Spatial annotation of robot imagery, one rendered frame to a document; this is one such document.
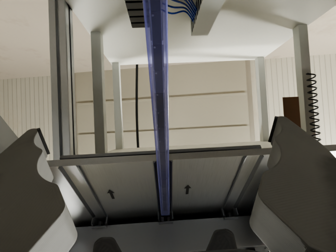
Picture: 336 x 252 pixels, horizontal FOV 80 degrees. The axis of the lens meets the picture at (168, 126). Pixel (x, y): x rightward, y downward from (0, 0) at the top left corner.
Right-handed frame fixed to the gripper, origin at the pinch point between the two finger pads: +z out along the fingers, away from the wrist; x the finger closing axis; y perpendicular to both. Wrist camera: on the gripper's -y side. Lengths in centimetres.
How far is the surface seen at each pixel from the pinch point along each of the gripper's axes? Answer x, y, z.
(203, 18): 11.9, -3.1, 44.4
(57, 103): -23.6, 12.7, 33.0
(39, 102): -179, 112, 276
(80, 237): -13.7, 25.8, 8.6
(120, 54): -15, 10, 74
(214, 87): 76, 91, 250
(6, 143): -18.9, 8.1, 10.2
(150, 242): -2.5, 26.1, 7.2
